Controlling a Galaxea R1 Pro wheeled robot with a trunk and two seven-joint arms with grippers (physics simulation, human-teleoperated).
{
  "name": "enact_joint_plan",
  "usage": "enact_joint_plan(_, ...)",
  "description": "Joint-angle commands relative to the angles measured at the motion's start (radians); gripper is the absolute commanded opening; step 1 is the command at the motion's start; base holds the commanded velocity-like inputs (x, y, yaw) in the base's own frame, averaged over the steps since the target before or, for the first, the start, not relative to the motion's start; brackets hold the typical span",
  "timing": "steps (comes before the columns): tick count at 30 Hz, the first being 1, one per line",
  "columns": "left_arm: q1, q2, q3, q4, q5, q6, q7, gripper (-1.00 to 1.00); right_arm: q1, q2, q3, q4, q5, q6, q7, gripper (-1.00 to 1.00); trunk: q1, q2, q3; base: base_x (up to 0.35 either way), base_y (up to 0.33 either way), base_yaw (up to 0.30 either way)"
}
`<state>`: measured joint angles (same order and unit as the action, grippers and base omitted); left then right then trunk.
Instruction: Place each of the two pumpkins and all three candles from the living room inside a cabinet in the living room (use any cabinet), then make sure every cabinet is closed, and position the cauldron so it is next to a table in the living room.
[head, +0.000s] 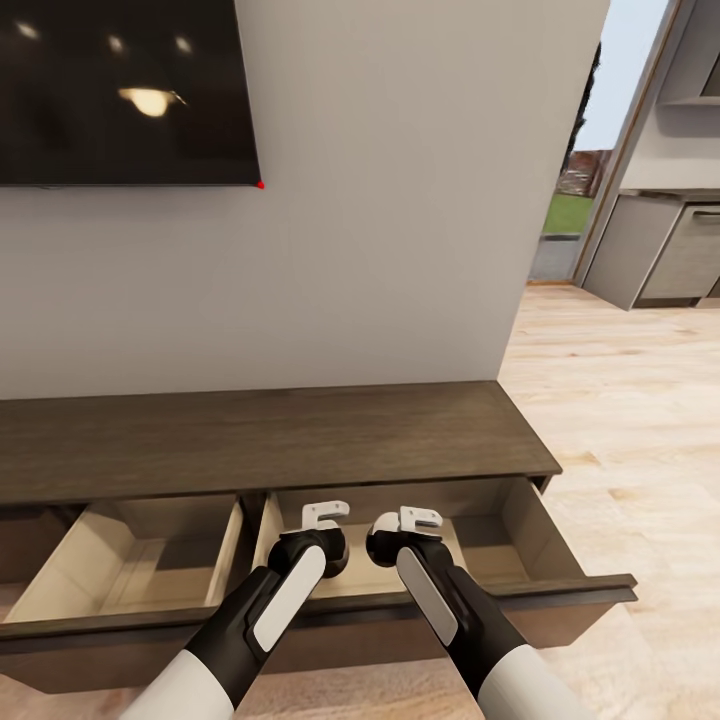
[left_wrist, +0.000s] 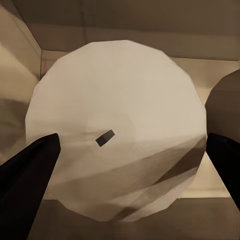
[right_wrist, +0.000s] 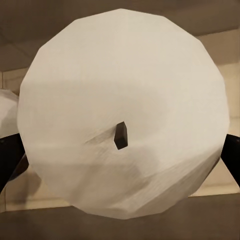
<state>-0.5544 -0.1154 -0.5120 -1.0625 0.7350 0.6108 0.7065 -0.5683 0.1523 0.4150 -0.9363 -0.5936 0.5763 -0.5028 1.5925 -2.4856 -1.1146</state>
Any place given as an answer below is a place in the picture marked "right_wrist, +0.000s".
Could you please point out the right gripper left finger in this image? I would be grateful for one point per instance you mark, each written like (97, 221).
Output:
(11, 152)

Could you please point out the cabinet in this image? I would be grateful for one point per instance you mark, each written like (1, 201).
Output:
(29, 210)

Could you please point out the pillar candle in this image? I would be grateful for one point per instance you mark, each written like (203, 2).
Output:
(123, 114)
(9, 103)

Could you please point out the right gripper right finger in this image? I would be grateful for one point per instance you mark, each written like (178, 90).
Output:
(231, 155)

